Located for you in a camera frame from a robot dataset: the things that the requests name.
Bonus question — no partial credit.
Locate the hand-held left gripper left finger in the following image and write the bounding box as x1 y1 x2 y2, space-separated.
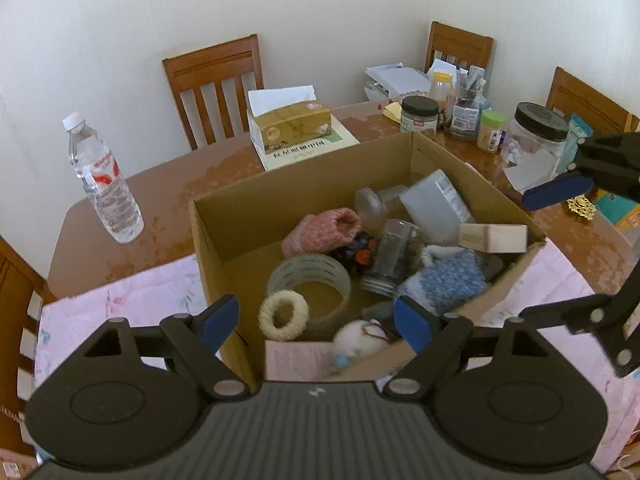
70 294 249 402

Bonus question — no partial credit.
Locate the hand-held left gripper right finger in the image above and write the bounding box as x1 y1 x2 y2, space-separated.
382 296 566 402

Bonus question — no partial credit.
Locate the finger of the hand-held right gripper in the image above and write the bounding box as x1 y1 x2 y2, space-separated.
520 275 640 378
522 132 640 211

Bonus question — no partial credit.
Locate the blue knit sock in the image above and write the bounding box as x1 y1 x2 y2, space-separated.
397 249 488 313

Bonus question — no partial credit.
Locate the cream knit ring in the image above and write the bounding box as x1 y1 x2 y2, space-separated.
258 291 310 342

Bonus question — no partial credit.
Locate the blue white egg toy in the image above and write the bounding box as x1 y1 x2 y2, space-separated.
332 320 393 368

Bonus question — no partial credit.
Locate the clear jar with dark contents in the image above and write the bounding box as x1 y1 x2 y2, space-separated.
360 219 423 297

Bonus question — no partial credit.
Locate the small wooden block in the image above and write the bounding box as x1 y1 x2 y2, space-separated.
459 223 528 253

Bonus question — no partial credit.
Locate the pink card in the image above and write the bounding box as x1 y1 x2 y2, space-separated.
265 340 341 381

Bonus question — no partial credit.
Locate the black toy car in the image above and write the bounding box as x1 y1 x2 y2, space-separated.
332 232 378 276

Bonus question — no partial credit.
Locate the brown cardboard box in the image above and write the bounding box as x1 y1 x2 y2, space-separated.
190 131 548 383

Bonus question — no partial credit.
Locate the clear tape roll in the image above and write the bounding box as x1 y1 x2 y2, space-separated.
266 254 352 333

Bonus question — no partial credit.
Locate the translucent rectangular bottle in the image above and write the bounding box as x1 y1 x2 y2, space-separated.
399 169 476 247

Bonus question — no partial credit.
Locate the clear plastic cup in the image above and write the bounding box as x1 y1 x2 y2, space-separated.
355 185 411 228

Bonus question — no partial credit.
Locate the pink knit sock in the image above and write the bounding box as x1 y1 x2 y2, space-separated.
281 207 362 257

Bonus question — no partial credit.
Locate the gold snowflake coaster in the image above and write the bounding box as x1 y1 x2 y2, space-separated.
566 195 598 221

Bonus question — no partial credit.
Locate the teal packet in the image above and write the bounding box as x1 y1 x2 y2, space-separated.
557 114 596 176

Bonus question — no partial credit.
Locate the large clear black-lid jar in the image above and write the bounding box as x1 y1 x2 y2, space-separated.
502 102 570 191

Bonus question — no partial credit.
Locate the yellow teal carton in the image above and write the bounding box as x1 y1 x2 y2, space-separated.
595 190 640 251

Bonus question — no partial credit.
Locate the pink floral tablecloth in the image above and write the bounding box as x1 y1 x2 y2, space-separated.
35 237 640 471

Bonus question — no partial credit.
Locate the green-lid small bottle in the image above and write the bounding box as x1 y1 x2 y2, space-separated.
477 110 507 153

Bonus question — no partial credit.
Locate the wooden slat-back chair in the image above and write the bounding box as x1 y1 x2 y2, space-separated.
546 66 640 136
0 237 56 441
425 21 494 76
161 34 265 152

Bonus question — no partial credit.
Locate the clear pen holder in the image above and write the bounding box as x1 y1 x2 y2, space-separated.
450 66 488 136

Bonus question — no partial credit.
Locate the yellow-lid plastic bottle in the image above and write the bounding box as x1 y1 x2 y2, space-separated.
429 71 455 111

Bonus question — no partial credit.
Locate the small black-lid jar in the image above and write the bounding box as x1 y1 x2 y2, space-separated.
400 96 440 138

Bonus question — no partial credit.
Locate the clear plastic water bottle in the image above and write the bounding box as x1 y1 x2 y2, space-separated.
62 111 145 245

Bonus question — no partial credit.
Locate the white paper stack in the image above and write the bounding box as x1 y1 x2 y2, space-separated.
364 62 431 103

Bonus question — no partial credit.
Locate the white green booklet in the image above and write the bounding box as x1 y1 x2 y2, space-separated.
252 117 361 172

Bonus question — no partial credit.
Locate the yellow tissue box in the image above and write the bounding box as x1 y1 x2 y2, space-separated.
247 85 333 156

